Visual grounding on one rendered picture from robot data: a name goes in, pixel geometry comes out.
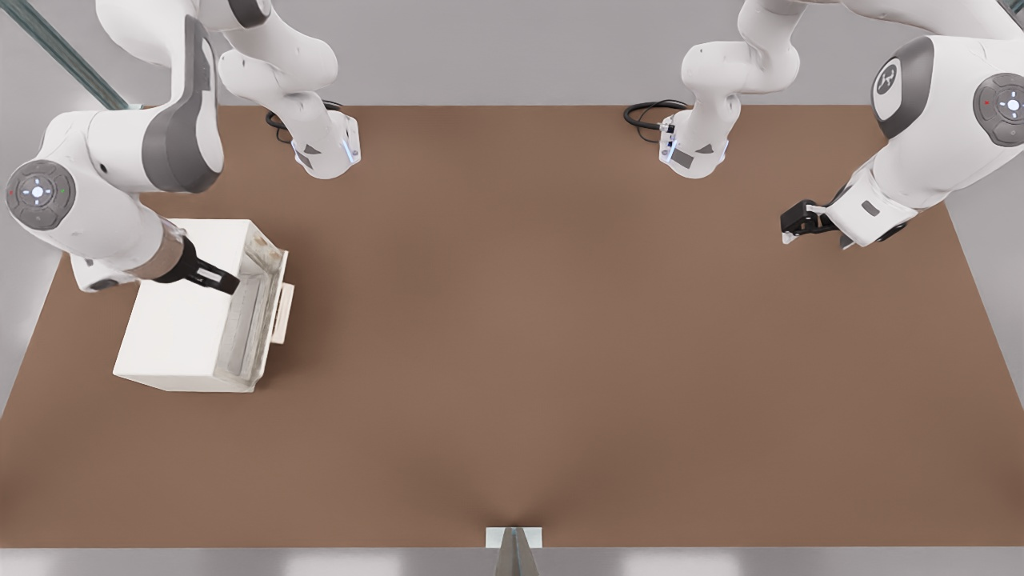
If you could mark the white oven body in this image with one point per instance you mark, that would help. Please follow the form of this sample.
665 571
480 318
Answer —
180 320

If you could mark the silver frame post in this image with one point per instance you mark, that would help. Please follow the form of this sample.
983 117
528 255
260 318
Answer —
60 48
1013 12
514 552

